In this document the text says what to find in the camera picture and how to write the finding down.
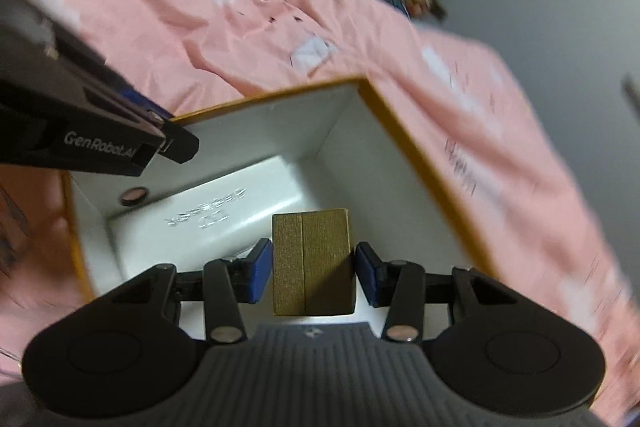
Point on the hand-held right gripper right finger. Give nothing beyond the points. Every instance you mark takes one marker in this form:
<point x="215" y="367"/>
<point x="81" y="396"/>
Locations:
<point x="367" y="274"/>

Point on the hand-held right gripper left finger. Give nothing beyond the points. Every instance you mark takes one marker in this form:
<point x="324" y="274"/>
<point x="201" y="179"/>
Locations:
<point x="260" y="269"/>

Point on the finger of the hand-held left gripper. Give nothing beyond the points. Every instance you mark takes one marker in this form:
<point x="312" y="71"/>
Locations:
<point x="180" y="144"/>
<point x="145" y="107"/>

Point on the small gold box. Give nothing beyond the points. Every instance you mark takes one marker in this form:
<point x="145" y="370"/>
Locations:
<point x="310" y="257"/>

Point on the white box with orange rim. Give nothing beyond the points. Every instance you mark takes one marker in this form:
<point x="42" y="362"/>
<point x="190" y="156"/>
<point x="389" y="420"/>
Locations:
<point x="400" y="187"/>

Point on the white glossy box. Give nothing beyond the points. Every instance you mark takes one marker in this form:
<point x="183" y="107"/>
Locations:
<point x="150" y="247"/>

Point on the pink printed blanket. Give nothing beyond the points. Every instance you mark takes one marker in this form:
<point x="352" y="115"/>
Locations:
<point x="250" y="47"/>

